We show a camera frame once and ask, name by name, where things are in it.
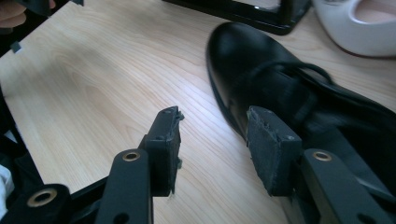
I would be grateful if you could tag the black leather shoe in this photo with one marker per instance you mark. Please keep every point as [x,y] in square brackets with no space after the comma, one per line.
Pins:
[249,62]

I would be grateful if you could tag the white cloth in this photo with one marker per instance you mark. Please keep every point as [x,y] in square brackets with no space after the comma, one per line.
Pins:
[5,186]

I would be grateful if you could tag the red and black shoe rack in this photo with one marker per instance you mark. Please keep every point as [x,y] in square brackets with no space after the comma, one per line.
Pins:
[289,18]

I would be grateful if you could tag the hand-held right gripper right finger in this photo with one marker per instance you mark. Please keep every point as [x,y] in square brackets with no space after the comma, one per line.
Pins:
[272,155]

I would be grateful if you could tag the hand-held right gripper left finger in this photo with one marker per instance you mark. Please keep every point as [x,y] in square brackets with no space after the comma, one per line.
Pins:
[163,149]

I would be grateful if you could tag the white buckled shoe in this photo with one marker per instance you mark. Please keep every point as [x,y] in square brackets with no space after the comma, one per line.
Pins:
[342,34]

